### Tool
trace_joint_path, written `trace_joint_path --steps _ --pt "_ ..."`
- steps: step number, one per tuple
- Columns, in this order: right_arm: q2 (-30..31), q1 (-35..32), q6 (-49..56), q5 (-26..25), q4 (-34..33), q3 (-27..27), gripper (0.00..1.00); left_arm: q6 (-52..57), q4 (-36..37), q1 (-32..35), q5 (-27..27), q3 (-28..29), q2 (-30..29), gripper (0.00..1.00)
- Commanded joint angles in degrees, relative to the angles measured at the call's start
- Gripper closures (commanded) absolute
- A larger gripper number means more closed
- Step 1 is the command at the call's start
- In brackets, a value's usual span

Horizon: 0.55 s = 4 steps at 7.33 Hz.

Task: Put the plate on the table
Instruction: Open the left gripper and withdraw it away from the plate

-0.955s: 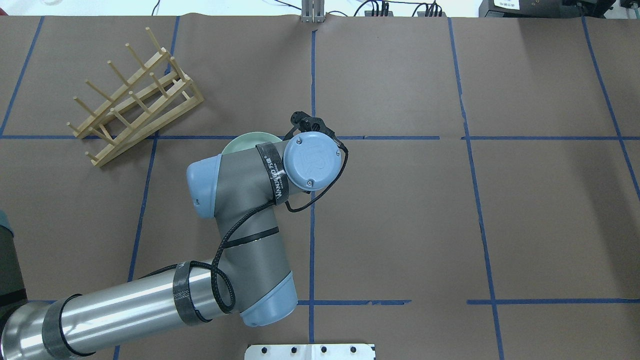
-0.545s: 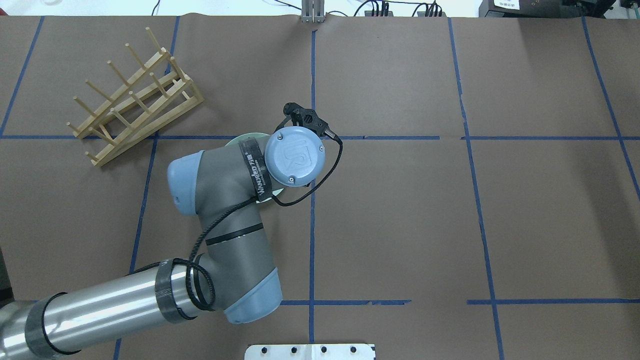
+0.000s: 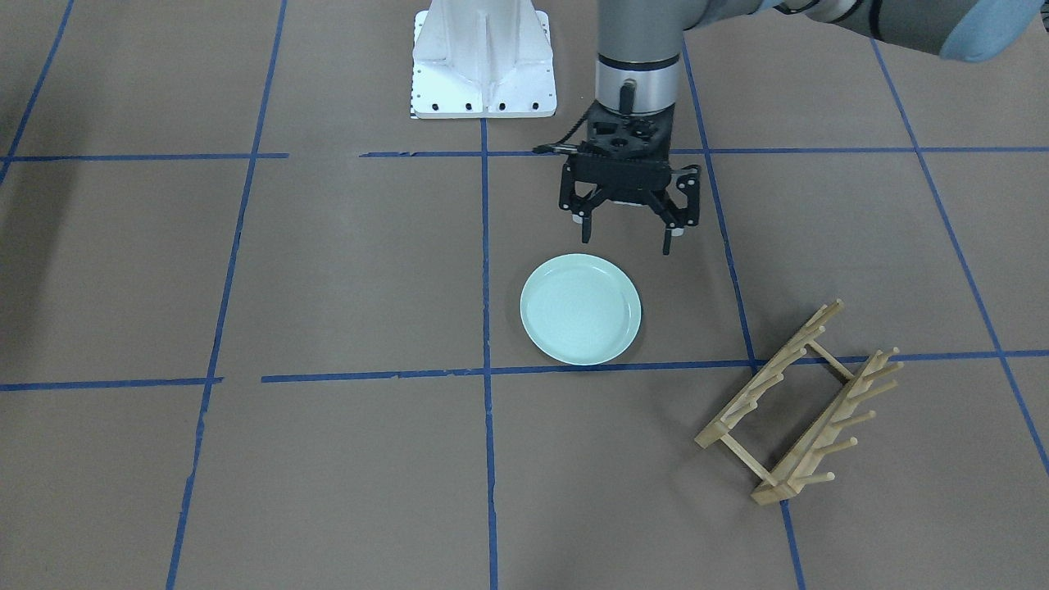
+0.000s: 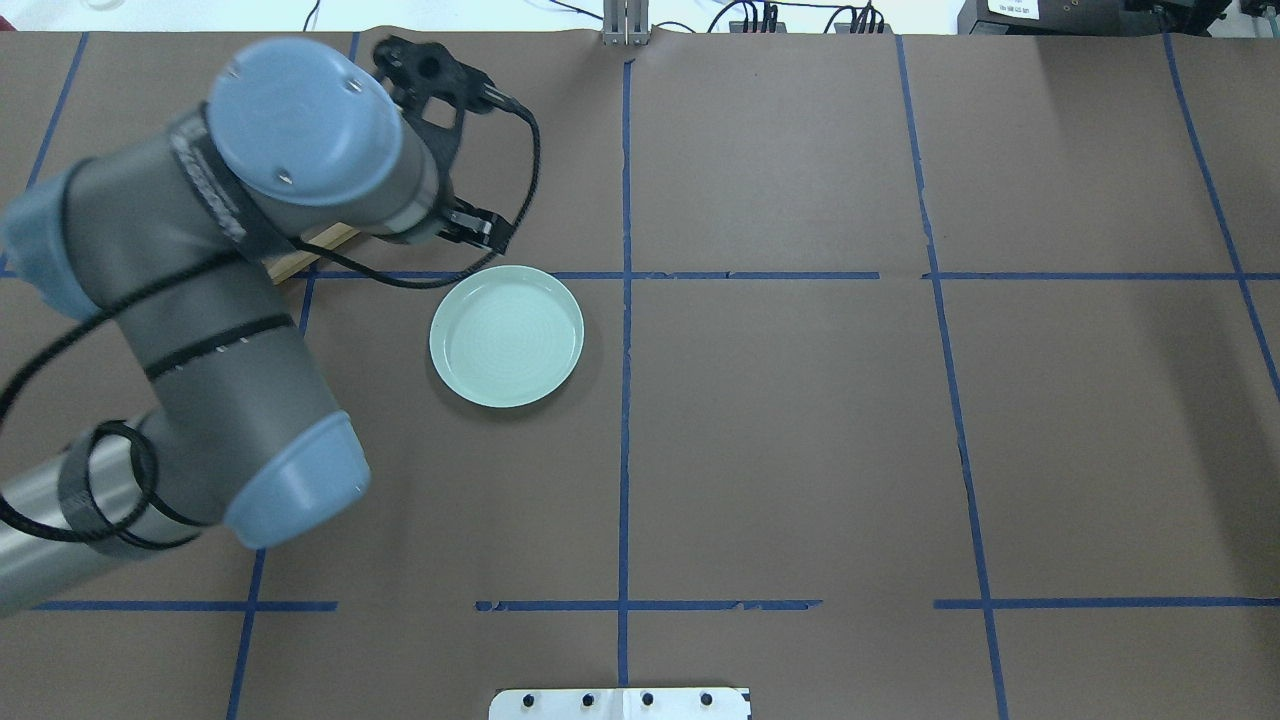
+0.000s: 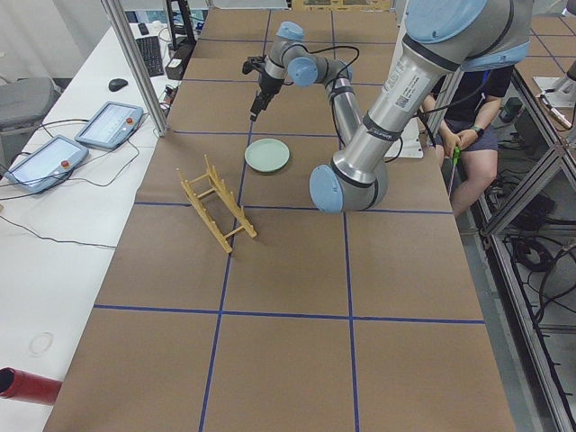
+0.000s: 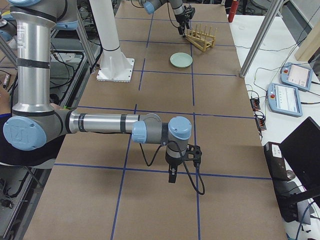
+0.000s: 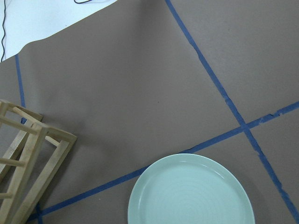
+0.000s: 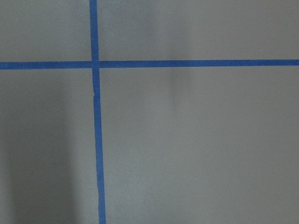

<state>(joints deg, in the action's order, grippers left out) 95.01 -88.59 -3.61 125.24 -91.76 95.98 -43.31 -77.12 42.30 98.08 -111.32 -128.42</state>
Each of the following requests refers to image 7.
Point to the light green plate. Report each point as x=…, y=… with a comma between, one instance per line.
x=188, y=189

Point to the wooden dish rack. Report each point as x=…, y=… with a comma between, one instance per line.
x=22, y=154

